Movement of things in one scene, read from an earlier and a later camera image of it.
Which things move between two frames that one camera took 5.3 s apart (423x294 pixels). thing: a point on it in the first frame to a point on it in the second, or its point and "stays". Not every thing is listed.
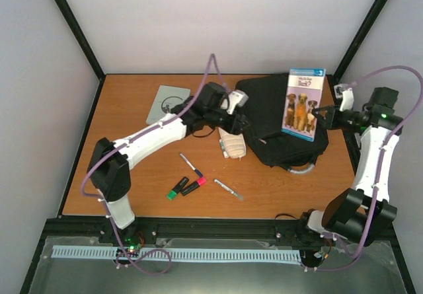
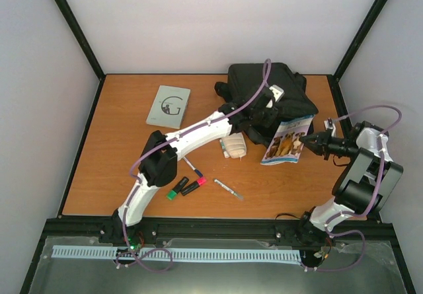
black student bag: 262,99 to 244,79
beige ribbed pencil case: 234,144 stays
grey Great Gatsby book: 166,98 stays
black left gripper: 237,123 to 268,123
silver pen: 233,192 stays
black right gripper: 330,122 to 315,147
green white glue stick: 225,152 stays
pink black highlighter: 199,182 stays
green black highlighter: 172,194 stays
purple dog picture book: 304,91 to 285,146
